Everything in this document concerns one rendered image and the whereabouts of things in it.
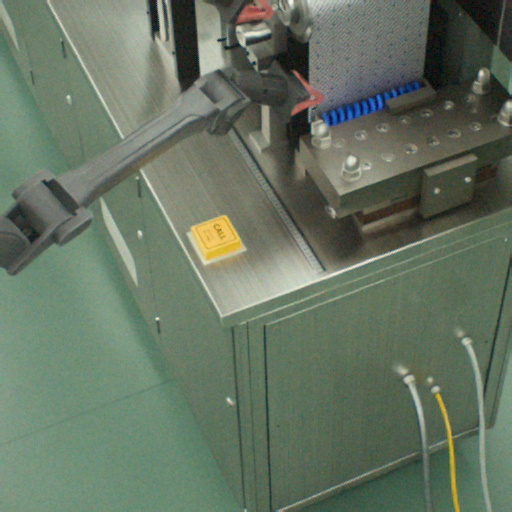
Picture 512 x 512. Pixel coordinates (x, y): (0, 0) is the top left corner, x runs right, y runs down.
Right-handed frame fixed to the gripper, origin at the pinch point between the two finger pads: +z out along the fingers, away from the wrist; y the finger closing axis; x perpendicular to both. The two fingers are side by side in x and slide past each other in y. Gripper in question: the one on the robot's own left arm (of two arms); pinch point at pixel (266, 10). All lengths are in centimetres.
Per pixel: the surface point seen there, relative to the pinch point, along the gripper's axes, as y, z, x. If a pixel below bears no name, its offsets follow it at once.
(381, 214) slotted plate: 24.3, 29.4, -17.6
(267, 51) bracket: -1.1, 6.3, -7.3
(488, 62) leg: -11, 64, 6
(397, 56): 6.2, 25.6, 4.5
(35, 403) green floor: -30, 36, -129
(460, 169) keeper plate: 27.3, 34.6, -2.3
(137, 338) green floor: -39, 58, -110
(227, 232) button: 17.5, 8.2, -34.7
